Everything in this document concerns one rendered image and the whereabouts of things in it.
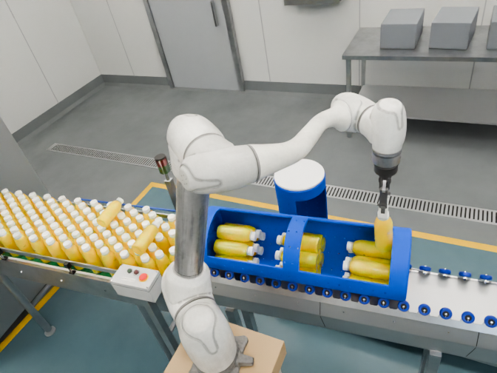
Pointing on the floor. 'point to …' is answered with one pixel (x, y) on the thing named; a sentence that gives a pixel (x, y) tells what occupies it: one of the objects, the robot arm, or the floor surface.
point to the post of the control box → (161, 326)
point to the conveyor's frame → (67, 281)
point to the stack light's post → (171, 190)
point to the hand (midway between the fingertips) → (383, 207)
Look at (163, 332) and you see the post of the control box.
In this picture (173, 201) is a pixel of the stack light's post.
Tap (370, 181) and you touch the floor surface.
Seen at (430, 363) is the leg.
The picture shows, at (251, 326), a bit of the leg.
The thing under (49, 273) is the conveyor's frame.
